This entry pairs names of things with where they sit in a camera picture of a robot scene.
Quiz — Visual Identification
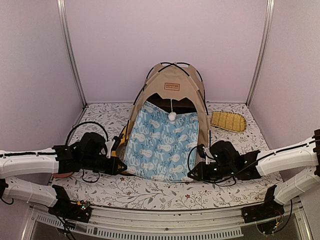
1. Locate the blue snowman pattern mat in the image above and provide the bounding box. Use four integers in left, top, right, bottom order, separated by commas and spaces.
123, 101, 199, 183

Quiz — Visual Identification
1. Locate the beige fabric pet tent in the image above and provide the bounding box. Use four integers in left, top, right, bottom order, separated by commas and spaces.
122, 62, 211, 183

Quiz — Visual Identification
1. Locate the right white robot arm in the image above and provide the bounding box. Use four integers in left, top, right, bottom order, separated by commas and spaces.
187, 129, 320, 207

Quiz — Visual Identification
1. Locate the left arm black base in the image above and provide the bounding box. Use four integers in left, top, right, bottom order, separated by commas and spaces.
48, 185, 92, 223

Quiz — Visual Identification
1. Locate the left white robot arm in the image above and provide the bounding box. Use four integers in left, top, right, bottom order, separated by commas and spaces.
0, 132, 127, 208

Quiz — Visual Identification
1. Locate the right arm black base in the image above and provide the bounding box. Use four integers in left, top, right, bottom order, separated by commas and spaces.
241, 185, 285, 235

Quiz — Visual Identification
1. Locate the yellow pet bowl stand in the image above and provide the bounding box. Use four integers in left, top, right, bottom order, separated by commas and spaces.
111, 125, 128, 161

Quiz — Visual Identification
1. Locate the pink round bowl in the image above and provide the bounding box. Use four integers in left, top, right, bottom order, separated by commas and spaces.
53, 172, 73, 179

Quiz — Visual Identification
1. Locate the golden leaf shaped tray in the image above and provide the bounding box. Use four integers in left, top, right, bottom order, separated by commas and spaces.
210, 111, 247, 133

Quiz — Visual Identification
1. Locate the white pompom hanging toy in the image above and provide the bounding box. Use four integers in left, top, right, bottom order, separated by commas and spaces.
168, 99, 177, 122

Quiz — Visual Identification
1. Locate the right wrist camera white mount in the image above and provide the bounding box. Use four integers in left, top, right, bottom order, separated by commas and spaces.
197, 144, 211, 165

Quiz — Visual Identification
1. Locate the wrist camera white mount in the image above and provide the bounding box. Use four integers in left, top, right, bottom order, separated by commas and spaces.
197, 144, 211, 165
106, 136, 121, 159

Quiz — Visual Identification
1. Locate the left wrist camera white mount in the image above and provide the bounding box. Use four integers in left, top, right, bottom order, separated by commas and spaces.
106, 136, 121, 159

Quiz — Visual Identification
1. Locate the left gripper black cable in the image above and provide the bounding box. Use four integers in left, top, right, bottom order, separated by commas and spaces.
65, 121, 110, 183

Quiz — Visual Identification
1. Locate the aluminium front rail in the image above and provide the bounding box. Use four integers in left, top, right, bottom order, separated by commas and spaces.
22, 198, 316, 240

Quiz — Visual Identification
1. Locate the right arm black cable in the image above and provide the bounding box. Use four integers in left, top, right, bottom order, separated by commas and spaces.
186, 144, 320, 187

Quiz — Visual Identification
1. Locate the left aluminium frame post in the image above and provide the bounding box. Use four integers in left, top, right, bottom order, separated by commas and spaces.
56, 0, 88, 109

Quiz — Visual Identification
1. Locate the aluminium frame post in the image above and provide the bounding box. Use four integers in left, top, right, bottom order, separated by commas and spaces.
245, 0, 275, 108
56, 0, 88, 109

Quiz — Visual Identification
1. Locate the right aluminium frame post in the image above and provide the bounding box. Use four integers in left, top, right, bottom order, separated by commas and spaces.
245, 0, 275, 108

